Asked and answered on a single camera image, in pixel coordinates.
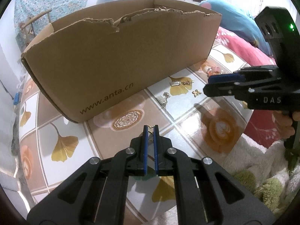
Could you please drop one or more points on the person's right hand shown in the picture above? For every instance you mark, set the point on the person's right hand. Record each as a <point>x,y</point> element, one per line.
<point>287,125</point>

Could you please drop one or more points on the teal floral cloth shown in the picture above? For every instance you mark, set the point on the teal floral cloth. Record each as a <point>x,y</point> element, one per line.
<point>58,0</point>

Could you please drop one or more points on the brown cardboard box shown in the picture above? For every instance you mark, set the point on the brown cardboard box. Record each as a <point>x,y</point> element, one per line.
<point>117,58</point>

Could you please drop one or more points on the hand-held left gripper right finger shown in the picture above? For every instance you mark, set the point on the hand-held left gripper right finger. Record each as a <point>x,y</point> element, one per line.
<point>156,150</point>

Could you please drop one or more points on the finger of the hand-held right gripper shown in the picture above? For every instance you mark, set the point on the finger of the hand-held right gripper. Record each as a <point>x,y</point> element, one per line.
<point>222,78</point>
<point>220,90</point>

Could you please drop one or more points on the blue pillow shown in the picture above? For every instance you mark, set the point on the blue pillow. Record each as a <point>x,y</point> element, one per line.
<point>234,18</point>

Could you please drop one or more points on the pink floral blanket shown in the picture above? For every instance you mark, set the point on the pink floral blanket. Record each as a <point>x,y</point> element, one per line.
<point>234,43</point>

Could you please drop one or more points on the gold butterfly charm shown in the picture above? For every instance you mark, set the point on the gold butterfly charm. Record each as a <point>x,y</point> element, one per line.
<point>196,93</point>

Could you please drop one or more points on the wooden chair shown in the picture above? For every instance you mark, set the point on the wooden chair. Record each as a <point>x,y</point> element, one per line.
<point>35,21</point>

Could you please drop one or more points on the small blue object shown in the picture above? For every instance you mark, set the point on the small blue object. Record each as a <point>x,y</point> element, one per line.
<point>16,98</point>

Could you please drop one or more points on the white curtain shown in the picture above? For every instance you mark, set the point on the white curtain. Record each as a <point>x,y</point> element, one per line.
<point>5,110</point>

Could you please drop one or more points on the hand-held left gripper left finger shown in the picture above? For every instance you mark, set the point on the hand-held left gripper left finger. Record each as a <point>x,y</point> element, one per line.
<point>145,150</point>

